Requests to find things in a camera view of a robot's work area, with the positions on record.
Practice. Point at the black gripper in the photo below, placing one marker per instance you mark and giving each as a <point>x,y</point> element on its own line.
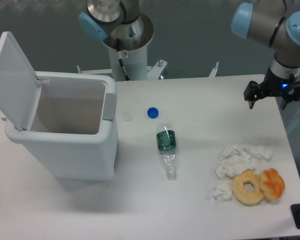
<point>273,86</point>

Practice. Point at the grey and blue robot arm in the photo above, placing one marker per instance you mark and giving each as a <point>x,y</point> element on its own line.
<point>263,21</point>

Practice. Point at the clear bottle with green label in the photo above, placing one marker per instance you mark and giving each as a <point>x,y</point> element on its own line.
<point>166,144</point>

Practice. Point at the blue bottle cap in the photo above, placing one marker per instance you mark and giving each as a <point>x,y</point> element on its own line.
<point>152,112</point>

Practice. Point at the white bottle cap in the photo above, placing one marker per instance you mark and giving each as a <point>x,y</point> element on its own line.
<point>126,117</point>

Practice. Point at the large crumpled white tissue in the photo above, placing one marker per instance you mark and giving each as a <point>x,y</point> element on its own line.
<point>237,158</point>

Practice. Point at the orange glazed pastry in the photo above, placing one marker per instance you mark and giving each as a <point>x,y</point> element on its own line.
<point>272,184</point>

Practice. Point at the small crumpled white tissue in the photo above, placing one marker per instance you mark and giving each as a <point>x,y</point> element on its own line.
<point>221,192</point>

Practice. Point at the white trash bin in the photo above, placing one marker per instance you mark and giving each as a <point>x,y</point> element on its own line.
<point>74,132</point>

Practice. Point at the white trash bin lid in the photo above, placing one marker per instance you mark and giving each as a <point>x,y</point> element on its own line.
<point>20,86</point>

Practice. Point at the plain ring donut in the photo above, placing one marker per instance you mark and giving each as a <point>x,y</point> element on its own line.
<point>246,188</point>

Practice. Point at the white bracket with bolt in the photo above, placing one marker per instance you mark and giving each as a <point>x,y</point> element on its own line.
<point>157,71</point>

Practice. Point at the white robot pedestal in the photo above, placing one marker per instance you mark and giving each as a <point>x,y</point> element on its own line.
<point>128,49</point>

